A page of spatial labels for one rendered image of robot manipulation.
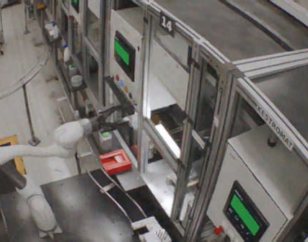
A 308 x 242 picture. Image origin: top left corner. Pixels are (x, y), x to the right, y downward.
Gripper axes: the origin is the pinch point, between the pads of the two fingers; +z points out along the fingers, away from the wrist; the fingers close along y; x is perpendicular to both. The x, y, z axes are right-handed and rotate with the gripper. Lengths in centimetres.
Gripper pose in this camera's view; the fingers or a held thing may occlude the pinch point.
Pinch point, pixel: (123, 113)
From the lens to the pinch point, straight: 200.4
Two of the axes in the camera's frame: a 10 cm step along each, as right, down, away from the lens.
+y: 0.3, -8.1, -5.8
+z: 8.3, -3.1, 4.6
